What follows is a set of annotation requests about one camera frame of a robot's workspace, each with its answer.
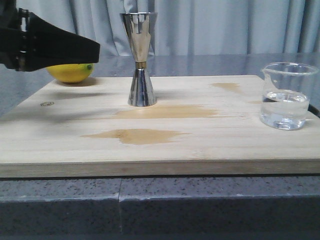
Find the yellow lemon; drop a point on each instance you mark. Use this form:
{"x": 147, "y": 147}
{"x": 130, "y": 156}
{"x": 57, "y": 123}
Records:
{"x": 71, "y": 73}

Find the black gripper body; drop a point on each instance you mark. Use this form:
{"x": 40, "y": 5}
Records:
{"x": 14, "y": 24}

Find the wooden cutting board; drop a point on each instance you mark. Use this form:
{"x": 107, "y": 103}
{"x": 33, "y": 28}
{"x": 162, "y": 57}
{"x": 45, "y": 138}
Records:
{"x": 200, "y": 125}

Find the steel double jigger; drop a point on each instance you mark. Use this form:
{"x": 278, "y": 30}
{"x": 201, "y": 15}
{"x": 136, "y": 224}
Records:
{"x": 139, "y": 27}

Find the grey curtain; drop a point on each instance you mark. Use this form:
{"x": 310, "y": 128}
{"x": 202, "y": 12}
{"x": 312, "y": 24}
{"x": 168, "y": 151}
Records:
{"x": 192, "y": 27}

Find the clear glass beaker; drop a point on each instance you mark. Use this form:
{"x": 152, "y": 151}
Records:
{"x": 286, "y": 94}

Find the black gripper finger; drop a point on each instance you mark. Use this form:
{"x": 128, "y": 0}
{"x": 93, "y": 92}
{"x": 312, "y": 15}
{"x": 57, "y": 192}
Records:
{"x": 48, "y": 45}

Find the black cord loop handle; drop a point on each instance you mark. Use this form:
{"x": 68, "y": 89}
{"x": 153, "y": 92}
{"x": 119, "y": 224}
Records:
{"x": 314, "y": 110}

